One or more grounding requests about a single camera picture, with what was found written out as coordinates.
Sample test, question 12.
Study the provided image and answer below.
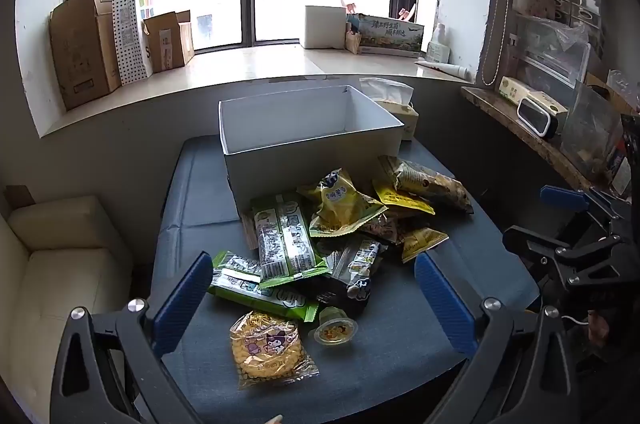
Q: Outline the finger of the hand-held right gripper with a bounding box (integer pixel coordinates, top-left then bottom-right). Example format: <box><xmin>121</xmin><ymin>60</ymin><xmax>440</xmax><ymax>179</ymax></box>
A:
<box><xmin>502</xmin><ymin>225</ymin><xmax>626</xmax><ymax>289</ymax></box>
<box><xmin>540</xmin><ymin>185</ymin><xmax>631</xmax><ymax>225</ymax></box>

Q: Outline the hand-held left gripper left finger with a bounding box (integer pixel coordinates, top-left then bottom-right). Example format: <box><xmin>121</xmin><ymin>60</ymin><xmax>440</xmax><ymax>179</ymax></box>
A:
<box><xmin>49</xmin><ymin>251</ymin><xmax>214</xmax><ymax>424</ymax></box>

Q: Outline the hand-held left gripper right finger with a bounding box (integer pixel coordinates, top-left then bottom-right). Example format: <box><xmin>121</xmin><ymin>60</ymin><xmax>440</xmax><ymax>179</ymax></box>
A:
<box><xmin>414</xmin><ymin>252</ymin><xmax>581</xmax><ymax>424</ymax></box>

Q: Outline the white cardboard storage box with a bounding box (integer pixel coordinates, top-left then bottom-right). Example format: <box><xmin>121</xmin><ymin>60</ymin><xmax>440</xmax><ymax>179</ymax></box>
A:
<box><xmin>218</xmin><ymin>84</ymin><xmax>405</xmax><ymax>213</ymax></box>

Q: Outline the person's right hand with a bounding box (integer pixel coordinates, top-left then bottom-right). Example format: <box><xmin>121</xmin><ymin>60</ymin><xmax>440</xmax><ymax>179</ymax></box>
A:
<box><xmin>587</xmin><ymin>310</ymin><xmax>612</xmax><ymax>346</ymax></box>

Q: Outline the small yellow snack packet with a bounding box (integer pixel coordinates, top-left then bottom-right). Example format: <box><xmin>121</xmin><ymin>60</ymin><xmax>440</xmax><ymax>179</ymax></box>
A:
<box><xmin>400</xmin><ymin>227</ymin><xmax>450</xmax><ymax>264</ymax></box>

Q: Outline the clear plastic bag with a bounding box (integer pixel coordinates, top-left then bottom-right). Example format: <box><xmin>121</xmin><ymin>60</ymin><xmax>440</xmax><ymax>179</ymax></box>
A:
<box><xmin>560</xmin><ymin>80</ymin><xmax>624</xmax><ymax>178</ymax></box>

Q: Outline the wooden shelf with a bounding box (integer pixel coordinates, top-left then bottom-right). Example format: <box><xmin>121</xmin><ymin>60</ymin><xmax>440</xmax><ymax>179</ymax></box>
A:
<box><xmin>460</xmin><ymin>86</ymin><xmax>596</xmax><ymax>191</ymax></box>

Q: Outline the long green snack packet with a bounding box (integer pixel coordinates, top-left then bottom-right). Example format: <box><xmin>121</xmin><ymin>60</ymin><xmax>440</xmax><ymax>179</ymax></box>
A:
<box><xmin>207</xmin><ymin>250</ymin><xmax>320</xmax><ymax>323</ymax></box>

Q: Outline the white digital alarm clock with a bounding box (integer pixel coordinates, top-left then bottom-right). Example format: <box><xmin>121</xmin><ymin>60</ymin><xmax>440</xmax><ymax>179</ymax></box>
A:
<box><xmin>516</xmin><ymin>91</ymin><xmax>569</xmax><ymax>140</ymax></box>

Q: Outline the dark patterned snack packet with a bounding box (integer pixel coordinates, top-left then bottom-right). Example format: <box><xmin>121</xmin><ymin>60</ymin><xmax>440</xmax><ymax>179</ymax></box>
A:
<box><xmin>357</xmin><ymin>214</ymin><xmax>404</xmax><ymax>246</ymax></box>

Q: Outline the cartoon cookie packet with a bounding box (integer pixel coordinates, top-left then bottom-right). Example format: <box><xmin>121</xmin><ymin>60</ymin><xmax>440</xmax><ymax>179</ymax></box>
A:
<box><xmin>229</xmin><ymin>310</ymin><xmax>320</xmax><ymax>390</ymax></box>

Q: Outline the flat yellow snack packet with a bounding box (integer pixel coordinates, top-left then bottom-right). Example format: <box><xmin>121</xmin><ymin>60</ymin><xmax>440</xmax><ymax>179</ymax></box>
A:
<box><xmin>371</xmin><ymin>181</ymin><xmax>436</xmax><ymax>219</ymax></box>

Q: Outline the jelly cup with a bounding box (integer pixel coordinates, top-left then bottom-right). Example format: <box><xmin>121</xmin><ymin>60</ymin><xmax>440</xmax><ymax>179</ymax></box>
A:
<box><xmin>313</xmin><ymin>305</ymin><xmax>359</xmax><ymax>348</ymax></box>

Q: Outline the black snack packet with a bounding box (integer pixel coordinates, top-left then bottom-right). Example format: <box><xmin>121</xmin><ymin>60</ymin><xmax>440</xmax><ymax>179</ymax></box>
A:
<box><xmin>300</xmin><ymin>274</ymin><xmax>372</xmax><ymax>320</ymax></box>

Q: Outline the tall green snack packet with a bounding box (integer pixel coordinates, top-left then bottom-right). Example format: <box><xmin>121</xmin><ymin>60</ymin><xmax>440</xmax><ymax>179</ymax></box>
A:
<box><xmin>250</xmin><ymin>193</ymin><xmax>332</xmax><ymax>289</ymax></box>

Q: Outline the brown and yellow snack packet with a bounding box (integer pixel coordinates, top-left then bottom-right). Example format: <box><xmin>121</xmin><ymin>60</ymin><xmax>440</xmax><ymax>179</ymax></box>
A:
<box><xmin>377</xmin><ymin>155</ymin><xmax>474</xmax><ymax>215</ymax></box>

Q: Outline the small cream box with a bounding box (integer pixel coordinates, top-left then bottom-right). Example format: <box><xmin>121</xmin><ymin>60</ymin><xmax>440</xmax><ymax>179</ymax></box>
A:
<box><xmin>499</xmin><ymin>76</ymin><xmax>532</xmax><ymax>98</ymax></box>

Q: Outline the cream sofa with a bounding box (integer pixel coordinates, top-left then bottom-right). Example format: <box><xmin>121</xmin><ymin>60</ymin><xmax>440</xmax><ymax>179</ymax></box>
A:
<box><xmin>0</xmin><ymin>195</ymin><xmax>137</xmax><ymax>424</ymax></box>

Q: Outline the yellow chips packet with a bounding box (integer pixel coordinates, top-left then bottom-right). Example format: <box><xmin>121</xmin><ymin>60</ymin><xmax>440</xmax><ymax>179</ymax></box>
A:
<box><xmin>296</xmin><ymin>168</ymin><xmax>389</xmax><ymax>238</ymax></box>

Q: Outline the clear plastic storage box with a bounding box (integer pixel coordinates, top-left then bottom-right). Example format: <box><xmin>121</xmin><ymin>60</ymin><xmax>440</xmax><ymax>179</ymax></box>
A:
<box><xmin>510</xmin><ymin>14</ymin><xmax>592</xmax><ymax>85</ymax></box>

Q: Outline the white tube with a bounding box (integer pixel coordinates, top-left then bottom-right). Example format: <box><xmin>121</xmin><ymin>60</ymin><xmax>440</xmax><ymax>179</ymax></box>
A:
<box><xmin>414</xmin><ymin>58</ymin><xmax>474</xmax><ymax>81</ymax></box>

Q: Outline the beige tissue box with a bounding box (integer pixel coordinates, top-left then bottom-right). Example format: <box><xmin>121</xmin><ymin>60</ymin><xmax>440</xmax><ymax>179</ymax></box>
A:
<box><xmin>359</xmin><ymin>77</ymin><xmax>420</xmax><ymax>141</ymax></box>

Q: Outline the white bottle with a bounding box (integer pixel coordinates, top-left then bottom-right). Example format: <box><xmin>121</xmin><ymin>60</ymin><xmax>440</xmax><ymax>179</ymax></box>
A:
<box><xmin>426</xmin><ymin>24</ymin><xmax>451</xmax><ymax>64</ymax></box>

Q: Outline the landscape printed tissue box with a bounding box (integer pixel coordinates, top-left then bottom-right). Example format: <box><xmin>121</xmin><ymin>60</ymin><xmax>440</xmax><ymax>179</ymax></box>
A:
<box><xmin>357</xmin><ymin>18</ymin><xmax>426</xmax><ymax>58</ymax></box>

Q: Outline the small cardboard box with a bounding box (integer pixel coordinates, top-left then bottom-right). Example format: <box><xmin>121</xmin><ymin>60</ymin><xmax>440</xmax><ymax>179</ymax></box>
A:
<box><xmin>142</xmin><ymin>10</ymin><xmax>196</xmax><ymax>75</ymax></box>

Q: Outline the large cardboard box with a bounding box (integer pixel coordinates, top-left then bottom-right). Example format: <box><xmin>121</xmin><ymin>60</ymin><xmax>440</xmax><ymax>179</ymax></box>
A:
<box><xmin>48</xmin><ymin>0</ymin><xmax>122</xmax><ymax>111</ymax></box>

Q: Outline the small brown holder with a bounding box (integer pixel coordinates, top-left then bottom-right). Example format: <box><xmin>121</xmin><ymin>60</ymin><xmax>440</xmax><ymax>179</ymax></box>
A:
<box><xmin>344</xmin><ymin>14</ymin><xmax>362</xmax><ymax>55</ymax></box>

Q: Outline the polka-dot paper bag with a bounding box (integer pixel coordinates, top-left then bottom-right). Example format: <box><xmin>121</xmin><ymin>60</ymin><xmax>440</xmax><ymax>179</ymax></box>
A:
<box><xmin>111</xmin><ymin>0</ymin><xmax>170</xmax><ymax>87</ymax></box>

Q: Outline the plain white box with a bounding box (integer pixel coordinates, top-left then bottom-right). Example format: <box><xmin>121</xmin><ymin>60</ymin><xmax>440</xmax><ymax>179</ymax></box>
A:
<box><xmin>300</xmin><ymin>5</ymin><xmax>349</xmax><ymax>51</ymax></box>

